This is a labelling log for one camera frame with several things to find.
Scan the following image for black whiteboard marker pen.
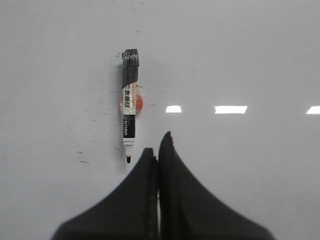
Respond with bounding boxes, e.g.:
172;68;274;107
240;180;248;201
120;48;140;164

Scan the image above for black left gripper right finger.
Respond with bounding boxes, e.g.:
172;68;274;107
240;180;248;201
158;132;274;240

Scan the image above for white whiteboard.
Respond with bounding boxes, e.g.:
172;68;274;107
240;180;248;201
0;0;320;240

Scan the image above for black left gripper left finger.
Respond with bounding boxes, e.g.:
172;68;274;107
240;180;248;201
52;148;159;240

